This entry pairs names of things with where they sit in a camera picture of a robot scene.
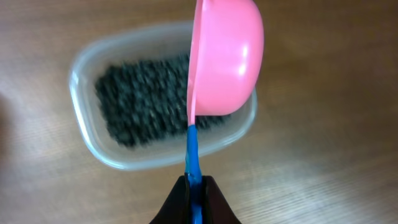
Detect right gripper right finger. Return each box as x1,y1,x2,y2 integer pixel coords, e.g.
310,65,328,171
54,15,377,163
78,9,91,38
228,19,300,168
201,175,241,224

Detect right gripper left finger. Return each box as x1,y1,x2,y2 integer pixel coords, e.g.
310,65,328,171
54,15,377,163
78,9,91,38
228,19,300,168
149,175,190,224

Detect pink scoop with blue handle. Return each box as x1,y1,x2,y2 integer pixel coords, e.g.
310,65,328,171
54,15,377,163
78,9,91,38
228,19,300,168
185,0,264,223

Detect black beans in container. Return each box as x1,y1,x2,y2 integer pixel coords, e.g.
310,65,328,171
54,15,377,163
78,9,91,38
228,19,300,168
95,53,231,149

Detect clear plastic container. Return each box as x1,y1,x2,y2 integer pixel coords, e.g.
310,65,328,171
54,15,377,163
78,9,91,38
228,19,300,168
68,21,259,172

